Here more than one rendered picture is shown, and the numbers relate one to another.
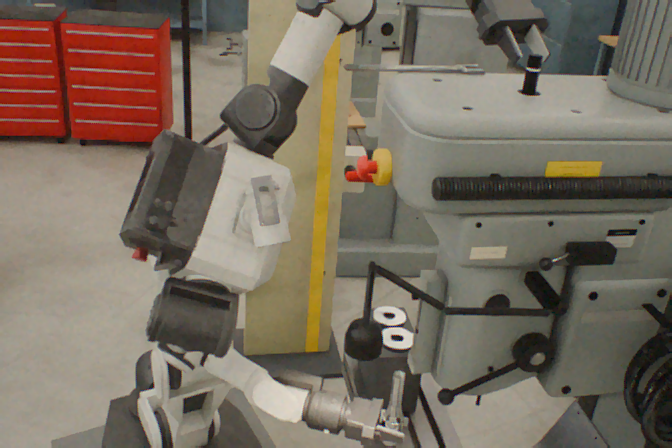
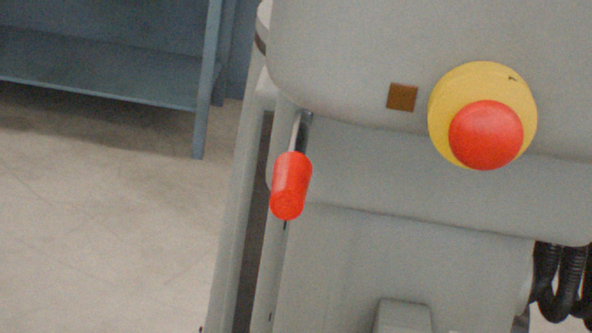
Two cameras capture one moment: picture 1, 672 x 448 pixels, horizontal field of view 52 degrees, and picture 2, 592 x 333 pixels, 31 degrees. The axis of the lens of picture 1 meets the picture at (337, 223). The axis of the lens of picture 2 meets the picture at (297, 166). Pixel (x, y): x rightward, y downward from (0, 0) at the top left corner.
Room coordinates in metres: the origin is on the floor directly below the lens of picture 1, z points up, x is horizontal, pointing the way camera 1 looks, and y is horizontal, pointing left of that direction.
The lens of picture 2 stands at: (1.02, 0.50, 1.97)
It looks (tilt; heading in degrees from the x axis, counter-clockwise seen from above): 25 degrees down; 283
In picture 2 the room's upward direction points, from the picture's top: 9 degrees clockwise
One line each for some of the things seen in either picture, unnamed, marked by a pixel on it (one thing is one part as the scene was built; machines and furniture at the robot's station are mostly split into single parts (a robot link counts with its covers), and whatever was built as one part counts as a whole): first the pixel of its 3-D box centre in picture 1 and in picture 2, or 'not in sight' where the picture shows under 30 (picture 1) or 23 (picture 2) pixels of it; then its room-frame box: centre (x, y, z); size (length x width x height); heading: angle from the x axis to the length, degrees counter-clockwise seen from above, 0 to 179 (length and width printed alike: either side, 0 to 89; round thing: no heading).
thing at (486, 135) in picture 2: (367, 167); (484, 131); (1.04, -0.04, 1.76); 0.04 x 0.03 x 0.04; 12
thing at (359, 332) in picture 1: (364, 335); not in sight; (1.04, -0.07, 1.43); 0.07 x 0.07 x 0.06
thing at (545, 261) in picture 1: (574, 255); not in sight; (0.98, -0.38, 1.66); 0.12 x 0.04 x 0.04; 102
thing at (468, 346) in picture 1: (487, 309); (386, 320); (1.10, -0.29, 1.47); 0.21 x 0.19 x 0.32; 12
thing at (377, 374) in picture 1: (389, 356); not in sight; (1.52, -0.17, 1.02); 0.22 x 0.12 x 0.20; 11
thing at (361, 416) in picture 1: (350, 417); not in sight; (1.15, -0.06, 1.13); 0.13 x 0.12 x 0.10; 167
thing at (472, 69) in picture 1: (414, 68); not in sight; (1.17, -0.11, 1.89); 0.24 x 0.04 x 0.01; 104
